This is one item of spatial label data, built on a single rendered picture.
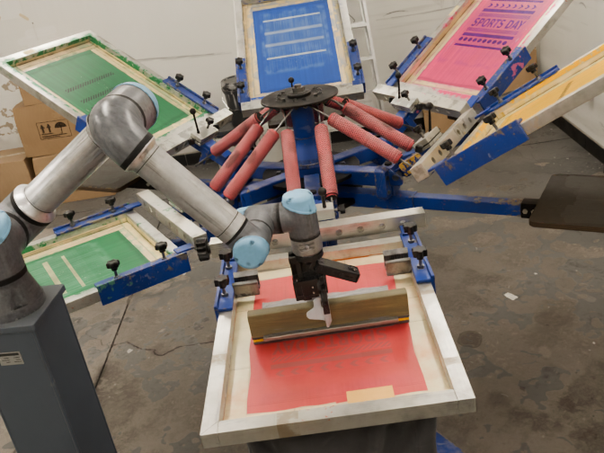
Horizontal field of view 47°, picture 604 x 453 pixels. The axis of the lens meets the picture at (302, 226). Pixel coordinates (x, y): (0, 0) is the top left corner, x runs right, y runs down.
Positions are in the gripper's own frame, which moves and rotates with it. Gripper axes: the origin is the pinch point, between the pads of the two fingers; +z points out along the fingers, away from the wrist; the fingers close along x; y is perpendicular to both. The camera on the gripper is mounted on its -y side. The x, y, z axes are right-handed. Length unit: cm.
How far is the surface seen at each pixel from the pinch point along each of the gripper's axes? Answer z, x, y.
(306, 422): 1.5, 35.9, 7.7
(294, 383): 4.6, 18.1, 10.4
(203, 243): -5, -47, 36
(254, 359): 4.4, 6.5, 20.2
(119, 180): 4, -148, 88
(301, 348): 4.7, 4.4, 8.3
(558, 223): 7, -43, -74
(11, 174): 65, -390, 250
